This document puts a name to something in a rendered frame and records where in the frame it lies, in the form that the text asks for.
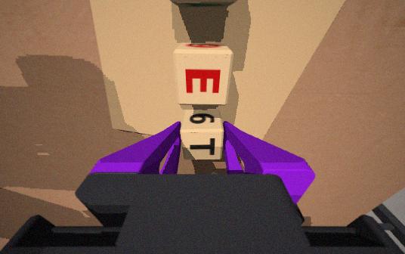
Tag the tan flat mat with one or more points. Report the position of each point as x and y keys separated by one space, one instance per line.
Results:
x=272 y=42

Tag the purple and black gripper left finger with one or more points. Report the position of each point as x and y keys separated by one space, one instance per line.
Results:
x=145 y=156

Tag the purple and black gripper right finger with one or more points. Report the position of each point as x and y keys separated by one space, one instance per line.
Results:
x=260 y=157

